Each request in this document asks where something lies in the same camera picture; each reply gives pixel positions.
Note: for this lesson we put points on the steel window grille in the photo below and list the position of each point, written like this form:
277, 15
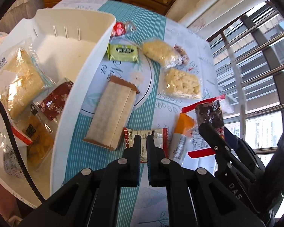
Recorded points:
239, 80

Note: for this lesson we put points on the red-edged dark bar packet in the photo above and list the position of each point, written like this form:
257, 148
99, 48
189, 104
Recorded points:
208, 111

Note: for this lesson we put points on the oblong puffed rice cake packet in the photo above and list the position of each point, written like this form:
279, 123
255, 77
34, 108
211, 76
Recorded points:
157, 50

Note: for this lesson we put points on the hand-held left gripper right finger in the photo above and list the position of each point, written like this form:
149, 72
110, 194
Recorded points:
156, 165

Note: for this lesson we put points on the green cake packet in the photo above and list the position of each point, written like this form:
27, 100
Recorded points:
123, 52

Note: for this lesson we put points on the teal tree print tablecloth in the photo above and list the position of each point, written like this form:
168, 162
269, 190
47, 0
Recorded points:
142, 113

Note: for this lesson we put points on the window frame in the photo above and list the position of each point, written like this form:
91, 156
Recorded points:
273, 75

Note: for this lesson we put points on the brown kraft paper packet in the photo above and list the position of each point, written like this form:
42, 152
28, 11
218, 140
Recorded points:
111, 113

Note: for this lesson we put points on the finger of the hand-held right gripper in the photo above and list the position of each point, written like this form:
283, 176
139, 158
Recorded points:
241, 151
214, 144

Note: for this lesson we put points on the cream cake clear packet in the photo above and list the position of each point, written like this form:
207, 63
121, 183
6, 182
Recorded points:
16, 85

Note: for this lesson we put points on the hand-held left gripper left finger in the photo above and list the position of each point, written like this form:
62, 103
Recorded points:
133, 160

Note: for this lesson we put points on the clear packet brown pastry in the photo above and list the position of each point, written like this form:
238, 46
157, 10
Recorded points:
37, 144

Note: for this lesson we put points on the white foil snack packet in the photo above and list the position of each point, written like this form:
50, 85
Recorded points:
159, 137

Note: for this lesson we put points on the white curtain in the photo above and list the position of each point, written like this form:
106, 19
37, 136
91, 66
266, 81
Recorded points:
215, 2

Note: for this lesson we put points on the dark red sachet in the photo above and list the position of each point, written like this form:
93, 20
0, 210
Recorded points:
54, 101

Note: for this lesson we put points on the square puffed rice cake packet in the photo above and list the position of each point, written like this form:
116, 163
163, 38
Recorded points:
182, 85

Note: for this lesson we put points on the orange snack packet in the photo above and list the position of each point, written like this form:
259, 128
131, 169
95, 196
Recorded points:
182, 125

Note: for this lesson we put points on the red round candy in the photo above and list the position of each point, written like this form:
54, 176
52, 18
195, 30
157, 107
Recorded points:
118, 29

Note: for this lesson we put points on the white plastic bin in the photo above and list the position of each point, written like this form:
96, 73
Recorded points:
68, 49

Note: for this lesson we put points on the brown nut snack clear wrapper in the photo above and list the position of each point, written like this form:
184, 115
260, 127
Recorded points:
182, 55

